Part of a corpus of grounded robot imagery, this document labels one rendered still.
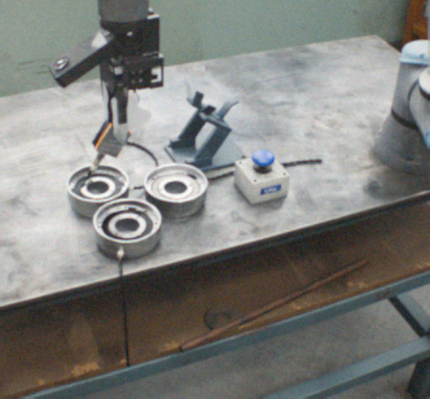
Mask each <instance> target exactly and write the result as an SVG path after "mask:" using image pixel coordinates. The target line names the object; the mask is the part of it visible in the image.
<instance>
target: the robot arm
mask: <svg viewBox="0 0 430 399"><path fill-rule="evenodd" d="M97 3H98V14H99V16H100V17H99V26H100V27H101V29H100V30H98V31H97V32H95V33H94V34H92V35H90V36H89V37H88V38H86V39H85V40H83V41H82V42H81V43H80V44H79V45H77V46H76V47H74V48H73V49H71V50H70V51H68V52H67V53H65V54H64V55H62V56H61V57H59V58H58V59H56V60H55V61H54V62H52V63H51V64H50V66H49V71H50V73H51V75H52V77H53V78H54V80H55V81H56V82H57V83H58V85H59V86H60V87H62V88H66V87H67V86H69V85H70V84H71V83H72V82H74V81H76V80H77V79H79V78H80V77H82V76H83V75H85V74H86V73H87V72H89V71H90V70H92V69H93V68H95V67H96V66H98V65H99V70H100V82H101V88H102V95H103V100H104V106H105V111H106V116H107V120H109V121H111V122H112V121H113V123H112V124H113V136H114V137H115V139H116V140H117V141H118V142H119V144H120V145H122V144H124V143H125V140H126V134H127V132H129V131H130V129H133V128H135V127H137V126H139V125H142V124H144V123H146V122H148V121H149V120H150V119H151V117H152V112H151V111H150V110H149V109H148V108H145V107H142V106H139V105H138V104H139V102H140V96H139V95H138V94H135V93H131V92H129V91H130V90H134V89H137V90H142V89H147V88H149V89H150V90H151V89H156V88H160V87H163V71H164V56H163V55H161V53H160V23H159V16H158V15H157V14H155V12H154V11H153V10H152V9H151V8H149V0H97ZM428 3H429V23H428V32H429V40H423V41H416V42H414V41H412V42H410V43H408V44H406V45H405V46H404V47H403V48H404V49H403V52H402V56H401V59H400V60H399V66H398V70H397V73H398V75H397V79H396V84H395V88H394V96H393V100H392V109H391V113H390V114H389V115H388V117H387V118H386V120H385V122H384V123H383V125H382V127H381V128H380V129H379V131H378V132H377V136H376V140H375V145H374V148H375V152H376V153H377V155H378V156H379V158H380V159H381V160H383V161H384V163H385V165H387V166H389V167H390V168H392V169H395V170H397V171H399V172H401V173H405V174H408V175H414V176H430V0H428ZM154 57H157V58H154ZM158 66H161V67H160V81H157V82H152V81H155V80H157V73H156V72H155V71H152V69H154V68H156V67H158Z"/></svg>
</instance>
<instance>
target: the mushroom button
mask: <svg viewBox="0 0 430 399"><path fill-rule="evenodd" d="M251 161H253V162H254V163H255V164H257V165H259V167H260V168H266V166H270V165H272V164H274V163H275V155H274V154H273V153H272V152H270V151H267V150H259V151H256V152H254V153H252V155H251Z"/></svg>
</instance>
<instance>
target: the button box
mask: <svg viewBox="0 0 430 399"><path fill-rule="evenodd" d="M289 176H290V175H289V174H288V173H287V172H286V171H285V170H284V168H283V167H282V166H281V165H280V164H279V163H278V162H277V160H275V163H274V164H272V165H270V166H266V168H260V167H259V165H257V164H255V163H254V162H253V161H251V158H248V159H244V160H239V161H235V169H234V184H235V185H236V186H237V188H238V189H239V190H240V192H241V193H242V194H243V196H244V197H245V198H246V200H247V201H248V202H249V204H250V205H253V204H257V203H261V202H265V201H269V200H276V199H280V198H284V197H287V193H288V185H289Z"/></svg>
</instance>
